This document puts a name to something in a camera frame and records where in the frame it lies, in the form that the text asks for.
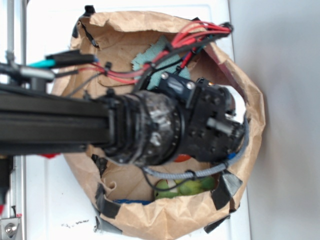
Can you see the green plush toy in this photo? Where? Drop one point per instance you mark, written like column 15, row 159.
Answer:
column 169, row 188

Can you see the orange toy donut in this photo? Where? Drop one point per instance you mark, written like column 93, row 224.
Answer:
column 182, row 158

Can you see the dark blue cloth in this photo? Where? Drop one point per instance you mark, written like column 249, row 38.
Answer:
column 128, row 201

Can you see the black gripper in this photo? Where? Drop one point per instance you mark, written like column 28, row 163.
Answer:
column 209, row 131

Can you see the light blue cloth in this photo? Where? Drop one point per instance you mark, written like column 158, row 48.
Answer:
column 150, row 54

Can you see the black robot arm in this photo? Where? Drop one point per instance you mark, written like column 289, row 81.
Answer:
column 142, row 128

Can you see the aluminium frame rail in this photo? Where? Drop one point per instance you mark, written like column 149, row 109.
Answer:
column 13, row 14

